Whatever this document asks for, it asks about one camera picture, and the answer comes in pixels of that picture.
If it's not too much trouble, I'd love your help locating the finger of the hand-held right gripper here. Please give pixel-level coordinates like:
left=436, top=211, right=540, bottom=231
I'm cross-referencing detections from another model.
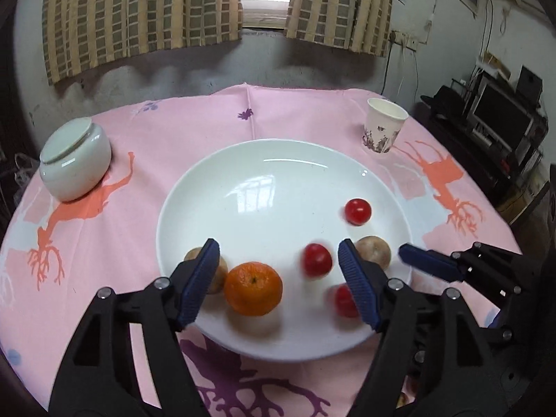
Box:
left=483, top=327, right=533, bottom=400
left=399, top=242, right=528, bottom=313

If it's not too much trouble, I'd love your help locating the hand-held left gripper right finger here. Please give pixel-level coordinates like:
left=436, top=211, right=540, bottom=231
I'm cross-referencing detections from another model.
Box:
left=338, top=238, right=528, bottom=417

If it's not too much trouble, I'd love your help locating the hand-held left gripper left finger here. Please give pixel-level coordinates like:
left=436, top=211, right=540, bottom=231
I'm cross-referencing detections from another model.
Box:
left=49, top=238, right=222, bottom=417

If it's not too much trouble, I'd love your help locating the brown round fruit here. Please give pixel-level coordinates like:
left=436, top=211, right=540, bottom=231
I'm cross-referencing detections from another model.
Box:
left=183, top=247, right=229, bottom=295
left=355, top=235, right=392, bottom=270

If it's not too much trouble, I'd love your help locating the red cherry tomato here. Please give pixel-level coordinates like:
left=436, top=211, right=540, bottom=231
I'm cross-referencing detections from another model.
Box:
left=302, top=243, right=333, bottom=278
left=334, top=284, right=360, bottom=319
left=345, top=198, right=372, bottom=227

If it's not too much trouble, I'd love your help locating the orange mandarin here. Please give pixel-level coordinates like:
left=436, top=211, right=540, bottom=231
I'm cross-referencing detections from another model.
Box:
left=223, top=261, right=283, bottom=317

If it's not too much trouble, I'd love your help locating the white round plate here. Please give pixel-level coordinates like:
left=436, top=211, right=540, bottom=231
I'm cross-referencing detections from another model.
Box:
left=155, top=139, right=412, bottom=362

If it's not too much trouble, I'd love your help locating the dark television stand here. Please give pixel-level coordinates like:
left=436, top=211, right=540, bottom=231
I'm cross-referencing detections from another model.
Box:
left=419, top=96, right=549, bottom=209

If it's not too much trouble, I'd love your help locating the cardboard box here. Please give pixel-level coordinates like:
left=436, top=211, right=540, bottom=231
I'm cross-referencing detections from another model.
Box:
left=499, top=174, right=549, bottom=222

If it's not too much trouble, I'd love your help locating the printed paper cup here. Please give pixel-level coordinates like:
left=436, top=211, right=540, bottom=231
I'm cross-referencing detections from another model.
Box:
left=361, top=98, right=409, bottom=155

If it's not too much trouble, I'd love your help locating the pink printed tablecloth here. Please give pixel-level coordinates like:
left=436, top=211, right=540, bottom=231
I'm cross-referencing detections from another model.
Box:
left=0, top=82, right=524, bottom=417

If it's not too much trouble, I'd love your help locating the black bag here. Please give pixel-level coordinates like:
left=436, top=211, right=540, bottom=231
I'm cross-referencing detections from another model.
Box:
left=420, top=86, right=467, bottom=116

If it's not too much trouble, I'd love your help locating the black television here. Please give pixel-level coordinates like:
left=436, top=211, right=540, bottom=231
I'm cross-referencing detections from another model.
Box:
left=467, top=72, right=548, bottom=153

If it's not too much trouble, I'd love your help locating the white ceramic lidded jar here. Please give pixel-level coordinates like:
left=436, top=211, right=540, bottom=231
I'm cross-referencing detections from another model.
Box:
left=39, top=118, right=113, bottom=203

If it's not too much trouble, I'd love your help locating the black speaker box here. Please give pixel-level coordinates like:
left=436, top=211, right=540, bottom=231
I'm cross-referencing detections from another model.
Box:
left=517, top=65, right=543, bottom=98

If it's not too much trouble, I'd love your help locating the clear plastic bag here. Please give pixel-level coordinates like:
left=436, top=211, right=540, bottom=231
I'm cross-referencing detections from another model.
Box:
left=11, top=152, right=42, bottom=205

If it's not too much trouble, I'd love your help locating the checked beige curtain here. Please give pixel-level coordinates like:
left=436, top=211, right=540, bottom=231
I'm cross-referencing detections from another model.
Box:
left=42, top=0, right=243, bottom=85
left=284, top=0, right=396, bottom=57

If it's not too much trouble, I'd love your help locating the white wall cable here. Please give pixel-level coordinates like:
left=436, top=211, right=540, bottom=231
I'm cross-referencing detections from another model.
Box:
left=402, top=48, right=421, bottom=109

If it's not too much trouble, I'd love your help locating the black wall cable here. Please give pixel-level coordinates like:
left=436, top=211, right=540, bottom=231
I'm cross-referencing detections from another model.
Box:
left=381, top=50, right=392, bottom=96

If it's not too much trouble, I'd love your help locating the white wall socket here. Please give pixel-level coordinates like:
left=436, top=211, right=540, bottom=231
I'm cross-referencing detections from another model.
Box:
left=389, top=30, right=418, bottom=51

